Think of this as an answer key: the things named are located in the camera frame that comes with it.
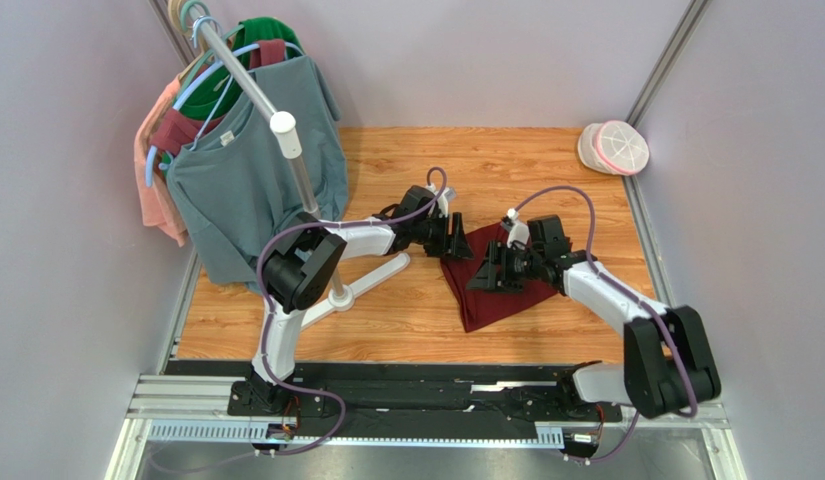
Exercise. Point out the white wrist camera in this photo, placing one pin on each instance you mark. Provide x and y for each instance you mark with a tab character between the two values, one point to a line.
442	207
518	231

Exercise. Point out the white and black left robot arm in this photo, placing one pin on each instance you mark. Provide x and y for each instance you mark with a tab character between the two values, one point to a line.
297	266

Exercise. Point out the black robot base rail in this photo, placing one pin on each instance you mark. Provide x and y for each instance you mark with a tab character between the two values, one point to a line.
405	402

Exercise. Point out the pink t-shirt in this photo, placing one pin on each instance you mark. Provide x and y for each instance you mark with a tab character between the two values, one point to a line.
157	207

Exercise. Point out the light blue clothes hanger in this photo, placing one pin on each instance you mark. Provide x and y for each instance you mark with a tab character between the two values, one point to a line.
206	64

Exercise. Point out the dark red cloth napkin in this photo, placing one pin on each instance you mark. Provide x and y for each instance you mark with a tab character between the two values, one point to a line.
479	309

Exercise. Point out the blue-grey t-shirt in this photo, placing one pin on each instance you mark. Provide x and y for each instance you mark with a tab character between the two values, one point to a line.
236	190

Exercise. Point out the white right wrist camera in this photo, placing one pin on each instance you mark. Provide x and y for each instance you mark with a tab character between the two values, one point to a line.
518	231

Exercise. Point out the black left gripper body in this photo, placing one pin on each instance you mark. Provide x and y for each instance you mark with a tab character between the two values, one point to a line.
434	235

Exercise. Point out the green t-shirt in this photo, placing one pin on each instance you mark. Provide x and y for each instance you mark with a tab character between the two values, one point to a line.
201	97

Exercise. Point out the silver and white clothes rack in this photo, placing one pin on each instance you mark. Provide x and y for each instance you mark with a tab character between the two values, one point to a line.
305	200

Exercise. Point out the white and pink mesh bag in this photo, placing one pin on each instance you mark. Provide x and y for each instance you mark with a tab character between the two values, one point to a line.
613	147

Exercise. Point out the aluminium frame post right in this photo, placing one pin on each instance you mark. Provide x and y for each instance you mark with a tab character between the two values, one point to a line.
671	52

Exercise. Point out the dark red t-shirt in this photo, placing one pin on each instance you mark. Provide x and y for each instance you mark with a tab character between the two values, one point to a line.
176	130

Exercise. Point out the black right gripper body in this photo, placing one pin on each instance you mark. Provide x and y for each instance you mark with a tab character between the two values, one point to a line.
503	268

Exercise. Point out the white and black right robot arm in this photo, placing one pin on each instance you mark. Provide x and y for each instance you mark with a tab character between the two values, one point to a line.
668	364

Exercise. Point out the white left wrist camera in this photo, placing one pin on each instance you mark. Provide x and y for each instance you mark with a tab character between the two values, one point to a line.
442	207

